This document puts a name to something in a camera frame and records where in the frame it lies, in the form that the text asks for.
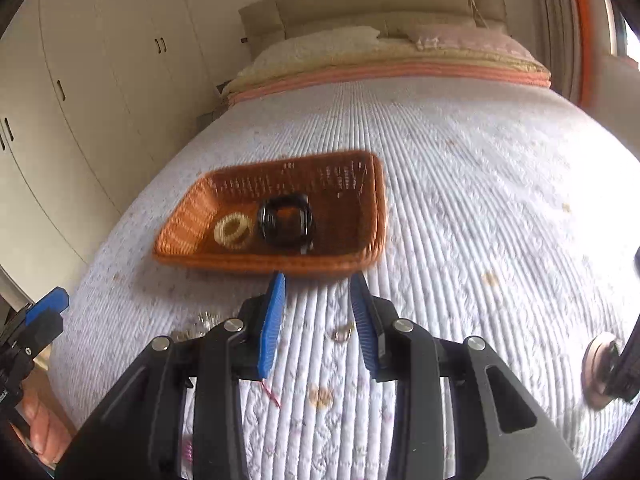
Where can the grey and orange curtain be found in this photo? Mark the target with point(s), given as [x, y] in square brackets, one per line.
[565, 25]

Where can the person's left hand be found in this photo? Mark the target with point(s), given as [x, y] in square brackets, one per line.
[40, 425]

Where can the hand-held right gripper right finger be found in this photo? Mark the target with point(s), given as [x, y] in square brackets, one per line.
[362, 330]

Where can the black wrist watch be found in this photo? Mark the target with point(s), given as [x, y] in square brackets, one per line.
[285, 222]

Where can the black stand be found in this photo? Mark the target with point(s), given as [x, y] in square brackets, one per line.
[631, 365]

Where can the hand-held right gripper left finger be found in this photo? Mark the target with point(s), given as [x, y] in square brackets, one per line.
[272, 325]

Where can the folded yellow pink blankets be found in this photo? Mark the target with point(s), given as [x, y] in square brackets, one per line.
[400, 74]

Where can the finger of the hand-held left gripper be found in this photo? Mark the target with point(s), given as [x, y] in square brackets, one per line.
[47, 305]

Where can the cream floral pillow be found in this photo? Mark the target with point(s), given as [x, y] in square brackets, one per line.
[310, 50]

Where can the beige padded headboard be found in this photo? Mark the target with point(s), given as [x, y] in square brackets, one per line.
[380, 2]

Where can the white wardrobe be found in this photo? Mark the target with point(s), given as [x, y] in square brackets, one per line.
[75, 85]

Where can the window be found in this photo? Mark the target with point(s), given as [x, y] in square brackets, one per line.
[627, 30]

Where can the pink round disc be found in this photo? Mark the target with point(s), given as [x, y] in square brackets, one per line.
[597, 370]

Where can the pink pillow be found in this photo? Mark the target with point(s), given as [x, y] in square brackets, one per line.
[465, 40]

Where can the brown wicker basket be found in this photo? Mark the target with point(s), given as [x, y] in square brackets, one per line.
[325, 240]

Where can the white quilted bedspread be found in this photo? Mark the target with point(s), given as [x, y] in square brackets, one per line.
[475, 210]

